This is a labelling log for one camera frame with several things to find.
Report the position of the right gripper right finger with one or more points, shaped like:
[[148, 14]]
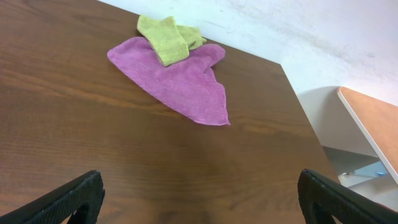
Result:
[[324, 201]]

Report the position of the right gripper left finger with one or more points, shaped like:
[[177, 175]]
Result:
[[78, 201]]

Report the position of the purple unfolded cloth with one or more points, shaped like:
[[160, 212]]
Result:
[[189, 87]]

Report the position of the green unfolded cloth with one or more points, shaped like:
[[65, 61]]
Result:
[[171, 42]]

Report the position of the orange side table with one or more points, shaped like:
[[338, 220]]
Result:
[[377, 120]]

